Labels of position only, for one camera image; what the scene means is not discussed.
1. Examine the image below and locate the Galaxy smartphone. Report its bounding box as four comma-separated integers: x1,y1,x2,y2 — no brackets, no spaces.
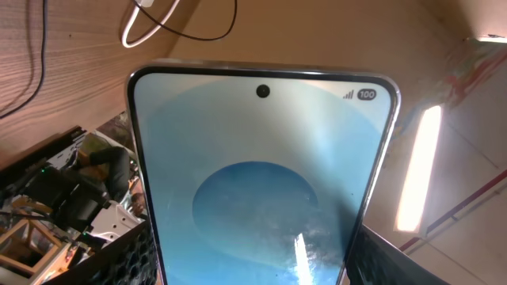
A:
126,61,401,284

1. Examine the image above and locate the black USB charging cable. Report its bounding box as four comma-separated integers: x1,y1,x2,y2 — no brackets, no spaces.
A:
0,0,238,120

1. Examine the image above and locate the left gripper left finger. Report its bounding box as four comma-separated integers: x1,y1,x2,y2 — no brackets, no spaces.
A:
47,222,158,285

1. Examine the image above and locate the white power strip cord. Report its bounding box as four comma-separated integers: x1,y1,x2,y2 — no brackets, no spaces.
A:
120,0,181,49

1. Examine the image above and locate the white power strip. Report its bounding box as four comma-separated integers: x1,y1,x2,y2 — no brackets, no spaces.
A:
136,0,154,7

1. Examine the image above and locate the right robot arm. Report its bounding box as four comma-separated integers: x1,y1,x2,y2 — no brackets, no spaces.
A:
1,127,141,250

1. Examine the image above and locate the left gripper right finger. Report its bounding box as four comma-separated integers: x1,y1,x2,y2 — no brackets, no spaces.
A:
345,225,448,285

